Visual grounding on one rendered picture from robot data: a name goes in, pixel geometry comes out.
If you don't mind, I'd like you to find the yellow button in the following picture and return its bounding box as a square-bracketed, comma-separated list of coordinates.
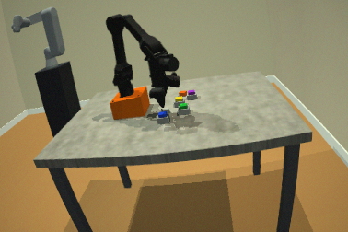
[174, 97, 185, 108]

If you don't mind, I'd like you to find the blue button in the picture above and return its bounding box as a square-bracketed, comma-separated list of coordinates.
[157, 111, 170, 124]

